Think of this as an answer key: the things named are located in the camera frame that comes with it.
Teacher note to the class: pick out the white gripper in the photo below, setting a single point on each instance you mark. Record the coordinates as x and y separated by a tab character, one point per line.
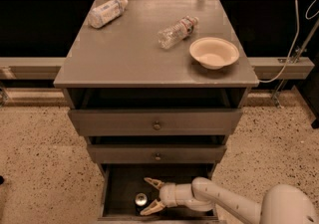
168	194

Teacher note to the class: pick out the blue pepsi can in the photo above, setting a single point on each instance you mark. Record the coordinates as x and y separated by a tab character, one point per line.
141	199

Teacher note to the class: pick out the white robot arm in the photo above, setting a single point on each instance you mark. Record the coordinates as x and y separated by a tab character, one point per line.
282	203

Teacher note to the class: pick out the bottom grey open drawer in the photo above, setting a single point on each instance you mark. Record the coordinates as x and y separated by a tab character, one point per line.
124	181

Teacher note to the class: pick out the middle grey drawer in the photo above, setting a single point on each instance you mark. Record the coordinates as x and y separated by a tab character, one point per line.
156	153

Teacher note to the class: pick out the grey wooden drawer cabinet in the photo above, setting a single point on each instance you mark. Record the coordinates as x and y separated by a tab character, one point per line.
123	67

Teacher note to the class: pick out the top grey drawer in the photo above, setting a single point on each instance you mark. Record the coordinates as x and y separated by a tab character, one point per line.
155	122

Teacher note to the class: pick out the white paper bowl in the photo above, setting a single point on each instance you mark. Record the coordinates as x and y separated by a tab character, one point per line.
214	53

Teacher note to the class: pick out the clear plastic water bottle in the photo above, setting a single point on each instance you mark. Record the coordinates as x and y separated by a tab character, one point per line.
180	30

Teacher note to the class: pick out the white labelled plastic bottle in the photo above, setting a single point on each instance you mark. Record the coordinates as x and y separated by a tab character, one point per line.
107	12

